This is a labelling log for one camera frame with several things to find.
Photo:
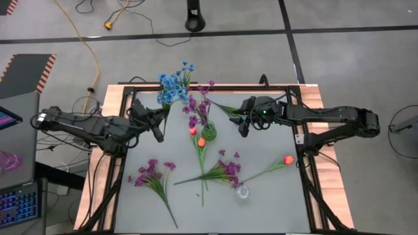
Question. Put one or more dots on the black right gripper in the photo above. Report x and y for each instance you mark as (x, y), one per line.
(264, 109)

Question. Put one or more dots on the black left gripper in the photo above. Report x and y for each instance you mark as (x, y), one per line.
(142, 115)

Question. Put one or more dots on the blue artificial flower bunch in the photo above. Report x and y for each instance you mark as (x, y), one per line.
(171, 89)
(188, 68)

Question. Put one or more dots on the purple artificial flower bunch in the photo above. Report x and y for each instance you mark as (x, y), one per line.
(200, 107)
(230, 169)
(153, 162)

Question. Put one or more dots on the large clear embossed glass vase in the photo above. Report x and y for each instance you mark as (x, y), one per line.
(242, 192)

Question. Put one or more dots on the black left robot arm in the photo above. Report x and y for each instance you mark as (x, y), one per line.
(98, 127)

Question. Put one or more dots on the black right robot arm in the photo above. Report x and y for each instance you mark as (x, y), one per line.
(326, 114)

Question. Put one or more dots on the green glass vase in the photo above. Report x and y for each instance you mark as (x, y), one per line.
(210, 134)

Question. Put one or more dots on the black stand base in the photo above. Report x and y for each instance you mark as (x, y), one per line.
(195, 23)

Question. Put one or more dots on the large black striped floor mat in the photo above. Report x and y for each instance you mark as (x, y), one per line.
(23, 75)

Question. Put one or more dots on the grey stand foot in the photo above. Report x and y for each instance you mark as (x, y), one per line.
(405, 125)

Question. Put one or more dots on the backlit laptop keyboard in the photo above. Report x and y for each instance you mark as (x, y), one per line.
(19, 204)

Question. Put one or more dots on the small black striped floor mat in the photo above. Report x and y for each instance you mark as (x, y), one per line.
(5, 6)

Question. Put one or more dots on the black table frame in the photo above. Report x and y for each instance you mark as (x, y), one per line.
(271, 88)

